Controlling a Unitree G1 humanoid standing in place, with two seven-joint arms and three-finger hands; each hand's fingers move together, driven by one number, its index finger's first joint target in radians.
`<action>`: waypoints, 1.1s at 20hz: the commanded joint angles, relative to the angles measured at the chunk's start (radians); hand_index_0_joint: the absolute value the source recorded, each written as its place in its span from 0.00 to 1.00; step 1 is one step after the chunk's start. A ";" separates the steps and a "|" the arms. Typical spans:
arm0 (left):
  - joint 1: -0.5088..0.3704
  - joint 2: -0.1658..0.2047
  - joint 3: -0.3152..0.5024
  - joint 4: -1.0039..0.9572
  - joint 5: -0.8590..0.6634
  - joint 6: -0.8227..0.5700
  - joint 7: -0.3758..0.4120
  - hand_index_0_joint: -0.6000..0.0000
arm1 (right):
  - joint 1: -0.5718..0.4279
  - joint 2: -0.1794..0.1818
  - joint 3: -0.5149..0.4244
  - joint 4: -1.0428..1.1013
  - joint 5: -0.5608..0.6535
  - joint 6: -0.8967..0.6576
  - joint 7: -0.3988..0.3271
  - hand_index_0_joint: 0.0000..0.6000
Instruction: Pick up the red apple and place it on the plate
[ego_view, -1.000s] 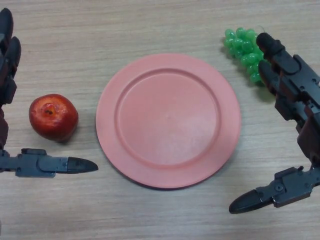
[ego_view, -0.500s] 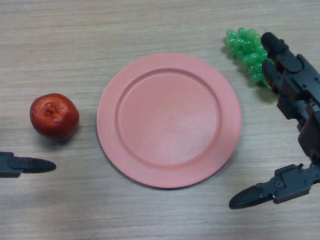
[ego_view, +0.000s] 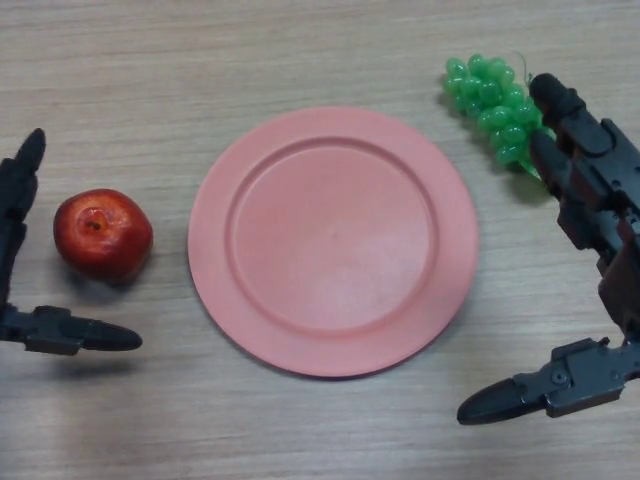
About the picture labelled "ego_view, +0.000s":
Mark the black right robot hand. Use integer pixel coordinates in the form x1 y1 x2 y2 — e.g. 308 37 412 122
457 73 640 426

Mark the green grape bunch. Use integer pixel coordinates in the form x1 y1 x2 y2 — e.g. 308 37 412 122
442 51 557 189

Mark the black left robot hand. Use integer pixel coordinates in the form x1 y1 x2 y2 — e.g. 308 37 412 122
0 128 144 356

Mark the pink round plate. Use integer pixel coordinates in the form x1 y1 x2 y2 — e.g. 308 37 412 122
187 105 480 380

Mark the red apple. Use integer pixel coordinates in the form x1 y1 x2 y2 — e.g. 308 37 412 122
53 188 155 285

